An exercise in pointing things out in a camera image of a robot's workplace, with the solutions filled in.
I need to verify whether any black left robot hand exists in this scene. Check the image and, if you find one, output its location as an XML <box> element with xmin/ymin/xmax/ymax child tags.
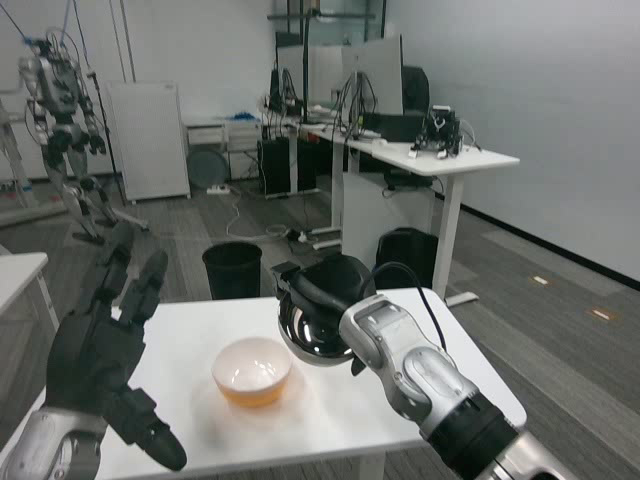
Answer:
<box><xmin>43</xmin><ymin>222</ymin><xmax>188</xmax><ymax>472</ymax></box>

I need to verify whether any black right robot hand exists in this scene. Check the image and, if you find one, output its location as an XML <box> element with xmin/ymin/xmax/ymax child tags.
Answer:
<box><xmin>271</xmin><ymin>254</ymin><xmax>377</xmax><ymax>377</ymax></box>

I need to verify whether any shiny metal bowl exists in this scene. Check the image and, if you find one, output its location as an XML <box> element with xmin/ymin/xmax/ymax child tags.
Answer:
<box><xmin>276</xmin><ymin>292</ymin><xmax>357</xmax><ymax>369</ymax></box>

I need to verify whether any orange bowl white inside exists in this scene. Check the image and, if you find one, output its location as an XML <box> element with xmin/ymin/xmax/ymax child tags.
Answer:
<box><xmin>210</xmin><ymin>337</ymin><xmax>293</xmax><ymax>410</ymax></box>

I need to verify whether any black backpack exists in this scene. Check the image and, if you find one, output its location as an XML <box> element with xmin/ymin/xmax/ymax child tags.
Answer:
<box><xmin>374</xmin><ymin>227</ymin><xmax>440</xmax><ymax>291</ymax></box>

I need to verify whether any black trash bin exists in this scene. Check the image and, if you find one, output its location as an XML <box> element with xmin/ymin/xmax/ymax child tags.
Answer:
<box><xmin>201</xmin><ymin>241</ymin><xmax>264</xmax><ymax>301</ymax></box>

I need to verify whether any white side table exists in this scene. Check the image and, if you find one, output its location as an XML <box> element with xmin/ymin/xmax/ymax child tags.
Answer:
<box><xmin>0</xmin><ymin>251</ymin><xmax>59</xmax><ymax>331</ymax></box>

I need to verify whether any black under-desk device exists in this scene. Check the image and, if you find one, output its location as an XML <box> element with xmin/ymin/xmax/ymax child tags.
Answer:
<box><xmin>384</xmin><ymin>172</ymin><xmax>434</xmax><ymax>190</ymax></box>

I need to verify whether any black computer tower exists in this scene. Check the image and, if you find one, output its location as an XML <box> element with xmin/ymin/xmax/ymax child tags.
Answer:
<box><xmin>258</xmin><ymin>138</ymin><xmax>292</xmax><ymax>195</ymax></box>

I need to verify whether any black box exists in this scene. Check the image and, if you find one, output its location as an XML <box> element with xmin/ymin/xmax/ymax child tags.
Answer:
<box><xmin>360</xmin><ymin>112</ymin><xmax>430</xmax><ymax>142</ymax></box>

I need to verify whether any white L-shaped desk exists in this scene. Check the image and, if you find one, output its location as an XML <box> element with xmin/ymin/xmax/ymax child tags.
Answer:
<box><xmin>287</xmin><ymin>127</ymin><xmax>521</xmax><ymax>306</ymax></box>

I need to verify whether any round grey tray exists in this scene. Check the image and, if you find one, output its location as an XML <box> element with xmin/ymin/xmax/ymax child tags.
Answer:
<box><xmin>187</xmin><ymin>147</ymin><xmax>229</xmax><ymax>190</ymax></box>

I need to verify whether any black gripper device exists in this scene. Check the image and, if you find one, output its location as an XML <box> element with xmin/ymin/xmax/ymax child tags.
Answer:
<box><xmin>409</xmin><ymin>104</ymin><xmax>474</xmax><ymax>160</ymax></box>

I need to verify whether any white drawer cabinet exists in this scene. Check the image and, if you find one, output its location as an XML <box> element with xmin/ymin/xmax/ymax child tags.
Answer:
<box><xmin>185</xmin><ymin>117</ymin><xmax>262</xmax><ymax>182</ymax></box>

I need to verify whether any black office chair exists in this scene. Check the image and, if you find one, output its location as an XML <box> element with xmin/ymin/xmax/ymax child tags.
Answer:
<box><xmin>402</xmin><ymin>64</ymin><xmax>431</xmax><ymax>115</ymax></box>

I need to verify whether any monitor with white back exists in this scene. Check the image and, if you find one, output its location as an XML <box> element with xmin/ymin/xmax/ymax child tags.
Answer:
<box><xmin>342</xmin><ymin>33</ymin><xmax>405</xmax><ymax>116</ymax></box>

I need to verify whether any black light stand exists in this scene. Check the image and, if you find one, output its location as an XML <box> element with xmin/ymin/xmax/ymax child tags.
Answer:
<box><xmin>85</xmin><ymin>72</ymin><xmax>126</xmax><ymax>206</ymax></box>

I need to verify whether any white wheeled cabinet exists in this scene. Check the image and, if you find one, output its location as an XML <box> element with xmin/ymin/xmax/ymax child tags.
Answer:
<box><xmin>104</xmin><ymin>80</ymin><xmax>192</xmax><ymax>204</ymax></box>

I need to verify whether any hanging silver humanoid robot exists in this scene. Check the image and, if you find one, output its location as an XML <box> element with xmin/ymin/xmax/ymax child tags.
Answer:
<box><xmin>17</xmin><ymin>29</ymin><xmax>121</xmax><ymax>244</ymax></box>

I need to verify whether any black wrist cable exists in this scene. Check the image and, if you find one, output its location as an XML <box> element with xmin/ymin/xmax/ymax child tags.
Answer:
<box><xmin>370</xmin><ymin>261</ymin><xmax>449</xmax><ymax>351</ymax></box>

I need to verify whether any white floor cable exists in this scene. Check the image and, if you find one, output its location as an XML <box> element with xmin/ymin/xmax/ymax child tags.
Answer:
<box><xmin>225</xmin><ymin>192</ymin><xmax>291</xmax><ymax>241</ymax></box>

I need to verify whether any white table leg frame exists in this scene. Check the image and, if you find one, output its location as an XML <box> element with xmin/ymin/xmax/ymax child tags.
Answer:
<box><xmin>358</xmin><ymin>452</ymin><xmax>386</xmax><ymax>480</ymax></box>

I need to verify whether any white gantry frame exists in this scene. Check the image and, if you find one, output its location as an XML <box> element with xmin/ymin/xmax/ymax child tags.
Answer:
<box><xmin>0</xmin><ymin>89</ymin><xmax>69</xmax><ymax>226</ymax></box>

